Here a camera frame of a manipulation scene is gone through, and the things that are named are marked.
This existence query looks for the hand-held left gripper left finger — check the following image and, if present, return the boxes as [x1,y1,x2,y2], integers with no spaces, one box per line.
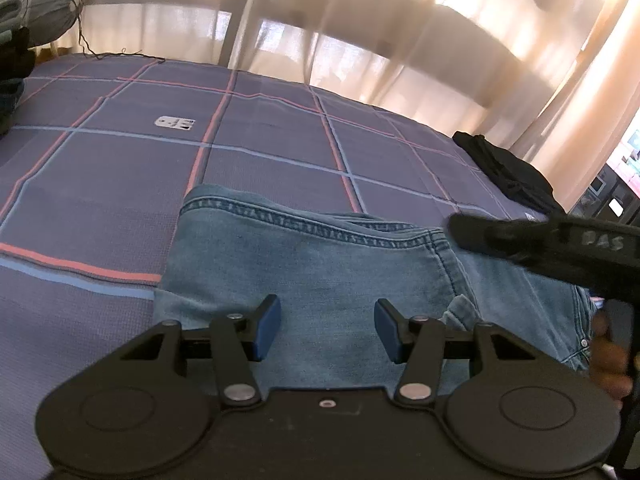
[120,294,282,408]

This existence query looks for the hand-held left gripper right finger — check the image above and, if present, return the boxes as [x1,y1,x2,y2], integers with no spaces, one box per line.
[375,298,538,407]

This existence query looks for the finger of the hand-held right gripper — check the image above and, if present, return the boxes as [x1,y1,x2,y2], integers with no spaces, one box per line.
[449,211,548,270]

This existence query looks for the light blue denim pants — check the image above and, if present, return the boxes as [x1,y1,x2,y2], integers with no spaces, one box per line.
[152,184,601,397]

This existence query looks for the person's right hand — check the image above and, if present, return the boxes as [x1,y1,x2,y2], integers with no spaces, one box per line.
[589,309,635,402]

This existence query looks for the dark cabinet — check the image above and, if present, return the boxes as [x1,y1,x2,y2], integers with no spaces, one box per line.
[569,167,635,222]

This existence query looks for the black folded cloth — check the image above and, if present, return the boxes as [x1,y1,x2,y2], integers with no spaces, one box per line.
[452,131,567,215]

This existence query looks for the bright screen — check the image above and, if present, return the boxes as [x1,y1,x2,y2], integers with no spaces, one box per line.
[605,127,640,199]

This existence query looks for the blue plaid bed sheet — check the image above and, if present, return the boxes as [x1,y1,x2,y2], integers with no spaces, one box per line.
[0,50,556,480]

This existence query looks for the sheer cream curtain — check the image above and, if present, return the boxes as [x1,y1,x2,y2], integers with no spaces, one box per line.
[70,0,640,211]

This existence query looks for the dark loose thread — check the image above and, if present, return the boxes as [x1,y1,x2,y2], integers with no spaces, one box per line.
[74,7,167,64]

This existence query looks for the grey-blue bolster pillow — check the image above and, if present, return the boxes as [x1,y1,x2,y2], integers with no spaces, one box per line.
[0,0,84,52]

